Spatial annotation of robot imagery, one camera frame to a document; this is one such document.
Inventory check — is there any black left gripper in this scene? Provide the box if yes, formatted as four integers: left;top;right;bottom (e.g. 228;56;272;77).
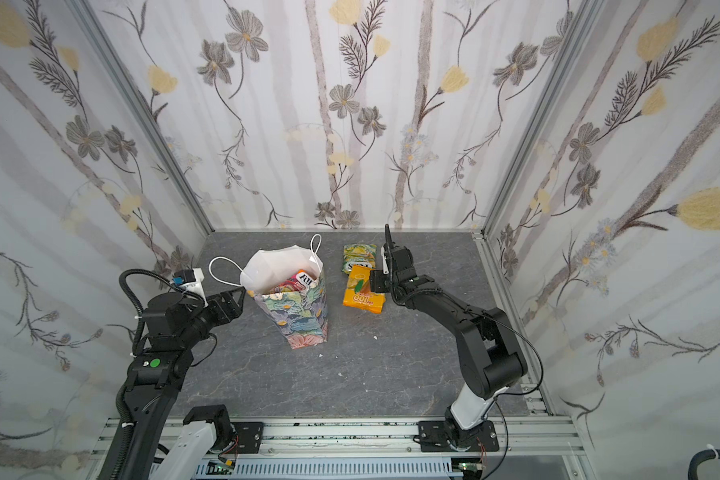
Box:
175;284;246;350

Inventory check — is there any yellow mango snack bag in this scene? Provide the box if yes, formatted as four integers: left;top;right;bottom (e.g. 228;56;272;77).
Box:
343;265;385;314

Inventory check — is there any floral paper gift bag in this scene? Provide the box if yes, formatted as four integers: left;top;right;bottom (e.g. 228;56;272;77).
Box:
208;233;328;349

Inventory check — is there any Fox's fruits candy bag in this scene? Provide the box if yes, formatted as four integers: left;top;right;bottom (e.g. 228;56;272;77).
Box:
270;269;318;294

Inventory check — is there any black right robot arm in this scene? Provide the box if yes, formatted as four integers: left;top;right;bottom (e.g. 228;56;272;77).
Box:
370;226;529;452

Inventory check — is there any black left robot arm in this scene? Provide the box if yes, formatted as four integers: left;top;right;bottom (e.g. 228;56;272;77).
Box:
99;268;246;479

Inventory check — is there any green Fox's spring tea bag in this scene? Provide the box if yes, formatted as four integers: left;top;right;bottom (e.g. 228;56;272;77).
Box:
342;243;378;274

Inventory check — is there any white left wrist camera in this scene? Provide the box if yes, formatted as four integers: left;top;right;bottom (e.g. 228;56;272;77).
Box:
172;268;206;300

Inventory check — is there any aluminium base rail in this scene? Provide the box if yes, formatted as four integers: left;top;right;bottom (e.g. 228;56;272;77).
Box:
89;395;589;480

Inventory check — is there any black cable bottom right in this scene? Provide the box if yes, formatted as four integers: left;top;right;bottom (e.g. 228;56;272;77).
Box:
686;443;720;480

